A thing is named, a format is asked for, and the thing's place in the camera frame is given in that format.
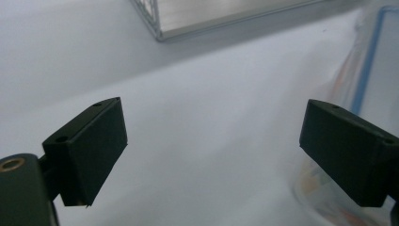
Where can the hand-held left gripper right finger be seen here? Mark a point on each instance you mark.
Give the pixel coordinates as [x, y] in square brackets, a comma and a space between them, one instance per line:
[351, 150]

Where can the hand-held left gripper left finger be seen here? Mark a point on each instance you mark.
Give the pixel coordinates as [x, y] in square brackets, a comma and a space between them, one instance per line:
[91, 150]

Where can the clear plastic container blue lid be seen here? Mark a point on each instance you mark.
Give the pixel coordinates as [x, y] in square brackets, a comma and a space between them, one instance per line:
[370, 62]

